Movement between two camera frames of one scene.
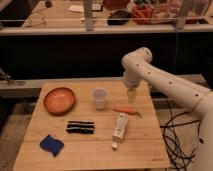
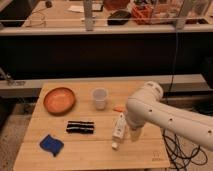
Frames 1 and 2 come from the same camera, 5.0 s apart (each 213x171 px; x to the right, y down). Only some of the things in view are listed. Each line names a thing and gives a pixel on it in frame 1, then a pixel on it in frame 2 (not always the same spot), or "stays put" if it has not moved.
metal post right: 186,7 stays put
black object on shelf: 118,17 stays put
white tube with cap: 120,129 stays put
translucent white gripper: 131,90 to 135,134
